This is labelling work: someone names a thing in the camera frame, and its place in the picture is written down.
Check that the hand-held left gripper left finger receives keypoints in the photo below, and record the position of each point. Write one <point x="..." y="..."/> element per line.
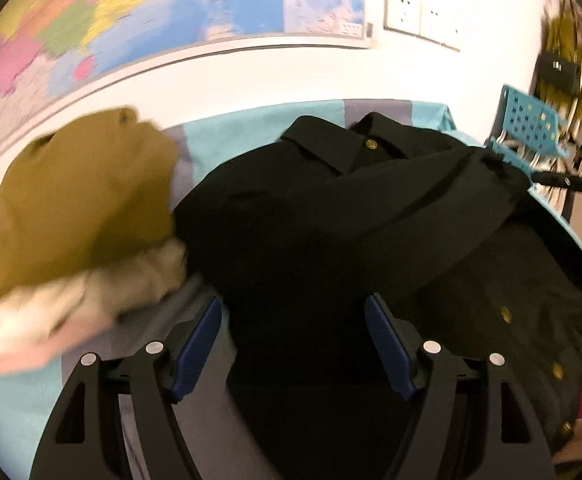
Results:
<point x="196" y="350"/>

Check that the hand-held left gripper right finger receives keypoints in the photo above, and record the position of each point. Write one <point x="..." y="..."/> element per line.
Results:
<point x="388" y="345"/>

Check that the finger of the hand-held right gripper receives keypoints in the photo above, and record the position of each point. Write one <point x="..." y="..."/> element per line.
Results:
<point x="563" y="180"/>

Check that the black button coat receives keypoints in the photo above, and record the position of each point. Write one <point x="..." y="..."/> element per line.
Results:
<point x="321" y="240"/>

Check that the blue plastic hanging basket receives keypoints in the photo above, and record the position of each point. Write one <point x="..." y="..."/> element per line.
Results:
<point x="526" y="115"/>

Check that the black handbag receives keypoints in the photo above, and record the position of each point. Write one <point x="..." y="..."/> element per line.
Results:
<point x="556" y="72"/>

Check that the cream garment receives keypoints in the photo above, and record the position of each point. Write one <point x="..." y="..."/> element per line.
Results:
<point x="71" y="310"/>

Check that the olive green garment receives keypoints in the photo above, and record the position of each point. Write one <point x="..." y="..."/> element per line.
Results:
<point x="71" y="195"/>

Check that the teal grey patterned bed sheet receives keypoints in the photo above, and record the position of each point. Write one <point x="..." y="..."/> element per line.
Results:
<point x="231" y="145"/>

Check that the white wall switch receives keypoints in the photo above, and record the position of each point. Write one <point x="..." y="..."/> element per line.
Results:
<point x="452" y="36"/>

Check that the white wall socket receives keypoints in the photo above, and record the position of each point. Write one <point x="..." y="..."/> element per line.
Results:
<point x="402" y="10"/>
<point x="432" y="22"/>

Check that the colourful wall map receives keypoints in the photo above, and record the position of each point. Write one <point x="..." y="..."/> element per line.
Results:
<point x="121" y="5"/>

